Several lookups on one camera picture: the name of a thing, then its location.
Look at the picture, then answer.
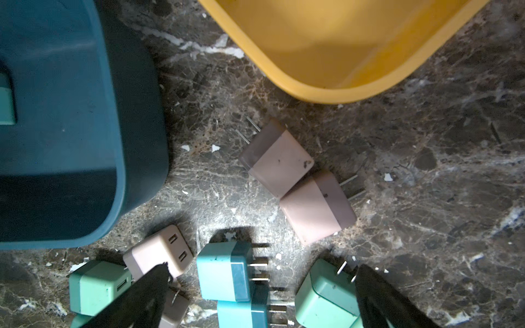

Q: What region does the teal storage box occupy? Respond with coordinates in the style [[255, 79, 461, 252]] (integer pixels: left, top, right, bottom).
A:
[[1, 1, 169, 250]]

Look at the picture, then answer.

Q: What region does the green plug lower left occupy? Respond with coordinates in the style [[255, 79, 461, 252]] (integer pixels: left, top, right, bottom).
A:
[[71, 314, 92, 328]]

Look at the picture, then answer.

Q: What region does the green plug right inner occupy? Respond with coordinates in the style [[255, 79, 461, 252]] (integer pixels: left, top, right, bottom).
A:
[[295, 258, 360, 327]]

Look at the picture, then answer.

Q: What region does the blue plug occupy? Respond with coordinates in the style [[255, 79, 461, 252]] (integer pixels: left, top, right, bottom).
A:
[[0, 71, 16, 126], [217, 284, 288, 328], [196, 241, 269, 302]]

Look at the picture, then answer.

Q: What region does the yellow storage box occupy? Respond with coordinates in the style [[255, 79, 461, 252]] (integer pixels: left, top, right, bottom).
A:
[[202, 0, 484, 104]]

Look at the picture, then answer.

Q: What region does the green plug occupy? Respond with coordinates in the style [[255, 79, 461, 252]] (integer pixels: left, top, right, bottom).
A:
[[68, 260, 133, 317], [71, 314, 92, 328], [295, 258, 360, 327]]

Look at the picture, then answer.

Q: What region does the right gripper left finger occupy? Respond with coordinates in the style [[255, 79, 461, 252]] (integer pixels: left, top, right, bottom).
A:
[[84, 263, 170, 328]]

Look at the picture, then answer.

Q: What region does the green plug upper left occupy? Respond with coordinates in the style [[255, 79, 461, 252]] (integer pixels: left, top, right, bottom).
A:
[[68, 260, 133, 317]]

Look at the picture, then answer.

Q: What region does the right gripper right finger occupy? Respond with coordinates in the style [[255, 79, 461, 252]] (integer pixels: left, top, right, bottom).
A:
[[355, 265, 439, 328]]

